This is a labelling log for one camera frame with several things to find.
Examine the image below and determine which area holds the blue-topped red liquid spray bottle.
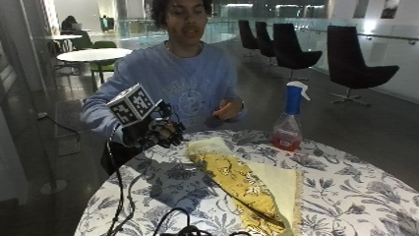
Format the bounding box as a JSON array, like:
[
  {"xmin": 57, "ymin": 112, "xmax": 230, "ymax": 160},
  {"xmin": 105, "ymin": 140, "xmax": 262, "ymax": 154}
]
[{"xmin": 271, "ymin": 81, "xmax": 311, "ymax": 152}]

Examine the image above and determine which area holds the yellow patterned cloth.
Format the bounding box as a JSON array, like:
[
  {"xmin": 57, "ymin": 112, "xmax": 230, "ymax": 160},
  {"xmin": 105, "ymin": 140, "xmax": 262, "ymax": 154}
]
[{"xmin": 184, "ymin": 136, "xmax": 304, "ymax": 236}]

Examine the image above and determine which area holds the metal wall handrail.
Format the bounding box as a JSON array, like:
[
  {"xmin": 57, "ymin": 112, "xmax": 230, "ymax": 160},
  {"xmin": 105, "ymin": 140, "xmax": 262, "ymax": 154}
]
[{"xmin": 295, "ymin": 27, "xmax": 419, "ymax": 46}]

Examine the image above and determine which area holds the blue floral white tablecloth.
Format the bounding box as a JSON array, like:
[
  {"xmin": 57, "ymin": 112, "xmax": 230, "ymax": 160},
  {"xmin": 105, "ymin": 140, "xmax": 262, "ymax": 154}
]
[{"xmin": 73, "ymin": 129, "xmax": 419, "ymax": 236}]

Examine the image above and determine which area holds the black glove cable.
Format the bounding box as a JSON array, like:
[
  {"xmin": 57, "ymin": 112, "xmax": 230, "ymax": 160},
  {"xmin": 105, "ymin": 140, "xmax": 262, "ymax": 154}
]
[{"xmin": 105, "ymin": 123, "xmax": 146, "ymax": 236}]

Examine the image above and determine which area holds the large white round table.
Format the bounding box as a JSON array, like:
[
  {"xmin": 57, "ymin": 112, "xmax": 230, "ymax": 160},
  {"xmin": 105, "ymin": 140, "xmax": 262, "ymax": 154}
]
[{"xmin": 54, "ymin": 47, "xmax": 133, "ymax": 93}]

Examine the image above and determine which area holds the white marker cube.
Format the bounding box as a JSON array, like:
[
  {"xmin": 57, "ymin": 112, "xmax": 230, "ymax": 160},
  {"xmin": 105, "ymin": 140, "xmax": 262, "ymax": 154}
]
[{"xmin": 106, "ymin": 83, "xmax": 163, "ymax": 128}]

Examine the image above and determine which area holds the small white round table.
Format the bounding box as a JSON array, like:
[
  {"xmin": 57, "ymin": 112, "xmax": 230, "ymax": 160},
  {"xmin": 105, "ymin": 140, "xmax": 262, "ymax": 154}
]
[{"xmin": 35, "ymin": 33, "xmax": 83, "ymax": 54}]

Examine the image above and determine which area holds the dark wall picture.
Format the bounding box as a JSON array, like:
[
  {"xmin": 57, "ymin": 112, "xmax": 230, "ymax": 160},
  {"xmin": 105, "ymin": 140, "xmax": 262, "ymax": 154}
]
[
  {"xmin": 379, "ymin": 0, "xmax": 400, "ymax": 20},
  {"xmin": 351, "ymin": 0, "xmax": 371, "ymax": 20}
]

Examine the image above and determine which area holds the green chair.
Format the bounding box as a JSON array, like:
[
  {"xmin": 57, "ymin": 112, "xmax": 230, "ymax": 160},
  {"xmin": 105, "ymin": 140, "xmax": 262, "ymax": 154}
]
[
  {"xmin": 70, "ymin": 29, "xmax": 95, "ymax": 51},
  {"xmin": 89, "ymin": 40, "xmax": 119, "ymax": 85}
]

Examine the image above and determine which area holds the the person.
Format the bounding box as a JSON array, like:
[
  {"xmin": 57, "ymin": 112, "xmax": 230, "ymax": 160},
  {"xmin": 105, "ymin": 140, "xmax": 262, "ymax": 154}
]
[{"xmin": 78, "ymin": 0, "xmax": 248, "ymax": 175}]

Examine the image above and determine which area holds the black looped cable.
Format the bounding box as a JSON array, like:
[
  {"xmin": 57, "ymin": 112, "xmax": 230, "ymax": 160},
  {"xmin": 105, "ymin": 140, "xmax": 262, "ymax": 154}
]
[{"xmin": 151, "ymin": 206, "xmax": 254, "ymax": 236}]

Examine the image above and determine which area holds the black floor cable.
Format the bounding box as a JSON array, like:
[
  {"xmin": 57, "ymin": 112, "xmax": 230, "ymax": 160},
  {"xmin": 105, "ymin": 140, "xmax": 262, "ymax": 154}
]
[{"xmin": 35, "ymin": 111, "xmax": 82, "ymax": 155}]

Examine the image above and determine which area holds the black swivel chair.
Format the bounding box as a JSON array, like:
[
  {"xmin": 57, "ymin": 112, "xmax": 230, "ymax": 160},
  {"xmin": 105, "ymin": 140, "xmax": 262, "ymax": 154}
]
[
  {"xmin": 236, "ymin": 19, "xmax": 259, "ymax": 61},
  {"xmin": 325, "ymin": 25, "xmax": 400, "ymax": 108},
  {"xmin": 254, "ymin": 21, "xmax": 278, "ymax": 67},
  {"xmin": 272, "ymin": 23, "xmax": 324, "ymax": 82}
]

